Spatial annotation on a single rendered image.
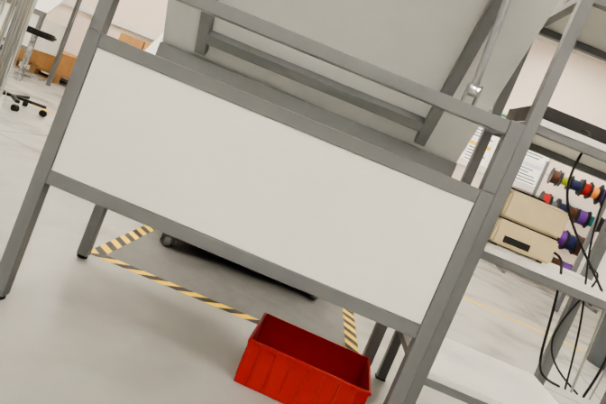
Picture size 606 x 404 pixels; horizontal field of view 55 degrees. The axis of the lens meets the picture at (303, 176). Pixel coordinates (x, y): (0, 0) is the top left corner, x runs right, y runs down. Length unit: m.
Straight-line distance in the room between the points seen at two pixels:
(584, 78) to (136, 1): 7.26
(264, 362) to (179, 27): 1.20
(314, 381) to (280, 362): 0.12
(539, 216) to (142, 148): 1.24
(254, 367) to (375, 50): 1.09
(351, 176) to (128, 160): 0.61
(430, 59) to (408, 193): 0.58
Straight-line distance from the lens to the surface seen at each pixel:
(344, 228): 1.58
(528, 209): 1.99
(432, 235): 1.61
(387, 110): 2.08
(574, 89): 9.50
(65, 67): 9.27
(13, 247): 1.82
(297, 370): 1.80
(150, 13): 10.58
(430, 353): 1.86
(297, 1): 2.01
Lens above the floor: 0.77
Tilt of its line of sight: 4 degrees down
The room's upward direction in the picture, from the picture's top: 22 degrees clockwise
